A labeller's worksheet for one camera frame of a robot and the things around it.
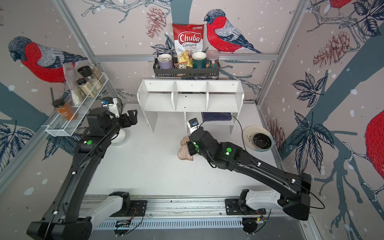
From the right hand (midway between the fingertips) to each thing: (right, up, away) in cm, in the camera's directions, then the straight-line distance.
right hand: (189, 137), depth 69 cm
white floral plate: (+40, -2, +33) cm, 52 cm away
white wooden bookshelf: (+13, +18, +18) cm, 29 cm away
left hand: (-28, +14, +2) cm, 31 cm away
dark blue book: (+10, +10, +25) cm, 28 cm away
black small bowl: (+46, -6, +26) cm, 53 cm away
